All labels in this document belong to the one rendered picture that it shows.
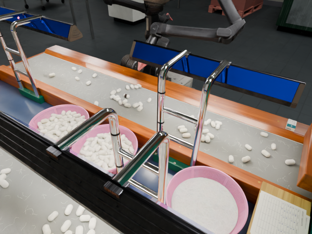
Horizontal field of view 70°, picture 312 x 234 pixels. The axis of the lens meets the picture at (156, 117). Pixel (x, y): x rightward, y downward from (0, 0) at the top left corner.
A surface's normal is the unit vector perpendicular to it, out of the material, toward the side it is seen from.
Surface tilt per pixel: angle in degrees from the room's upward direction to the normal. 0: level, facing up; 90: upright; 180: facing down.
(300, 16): 90
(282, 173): 0
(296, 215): 0
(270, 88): 58
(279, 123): 0
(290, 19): 90
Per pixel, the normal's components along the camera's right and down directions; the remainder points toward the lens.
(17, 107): 0.01, -0.78
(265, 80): -0.44, 0.03
